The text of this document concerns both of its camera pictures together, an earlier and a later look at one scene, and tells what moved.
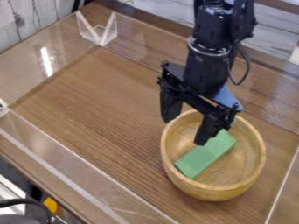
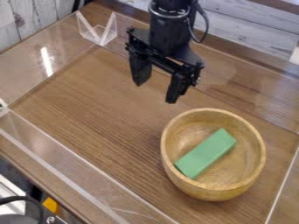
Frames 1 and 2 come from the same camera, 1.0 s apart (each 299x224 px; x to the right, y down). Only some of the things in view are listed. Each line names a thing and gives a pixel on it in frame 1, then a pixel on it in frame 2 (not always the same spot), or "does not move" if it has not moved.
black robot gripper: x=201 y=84 -> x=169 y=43
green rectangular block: x=205 y=156 does not move
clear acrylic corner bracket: x=98 y=34 does not move
